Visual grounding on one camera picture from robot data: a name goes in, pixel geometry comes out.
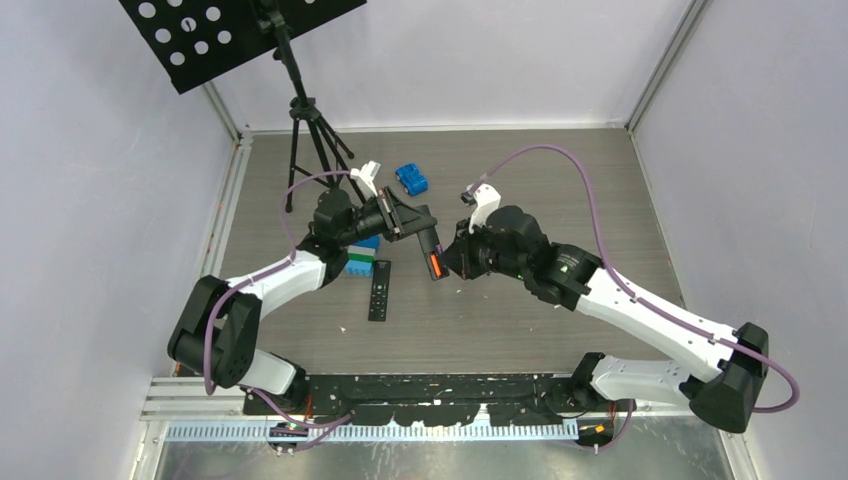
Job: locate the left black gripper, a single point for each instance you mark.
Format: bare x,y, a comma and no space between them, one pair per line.
401,220

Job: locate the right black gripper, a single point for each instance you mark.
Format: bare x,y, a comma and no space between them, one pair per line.
459,255

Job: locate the black remote control back up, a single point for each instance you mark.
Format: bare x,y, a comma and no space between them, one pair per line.
430,243

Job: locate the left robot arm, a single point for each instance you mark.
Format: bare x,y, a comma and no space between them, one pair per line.
216,334

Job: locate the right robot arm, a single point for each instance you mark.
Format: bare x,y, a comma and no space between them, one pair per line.
715,370

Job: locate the black remote with buttons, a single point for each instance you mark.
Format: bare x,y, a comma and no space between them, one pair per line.
378,303

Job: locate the blue toy car block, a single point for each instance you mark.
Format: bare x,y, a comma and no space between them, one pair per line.
412,180

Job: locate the blue green white block stack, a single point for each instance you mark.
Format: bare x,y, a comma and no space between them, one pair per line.
361,257

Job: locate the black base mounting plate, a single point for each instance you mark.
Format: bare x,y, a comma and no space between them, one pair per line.
431,400

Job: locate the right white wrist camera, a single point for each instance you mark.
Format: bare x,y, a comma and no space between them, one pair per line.
484,200

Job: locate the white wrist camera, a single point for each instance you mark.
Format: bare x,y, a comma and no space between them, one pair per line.
364,177
484,200

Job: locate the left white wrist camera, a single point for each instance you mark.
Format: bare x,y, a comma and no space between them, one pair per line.
364,177

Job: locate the aluminium frame rail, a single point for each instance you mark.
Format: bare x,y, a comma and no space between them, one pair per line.
186,413

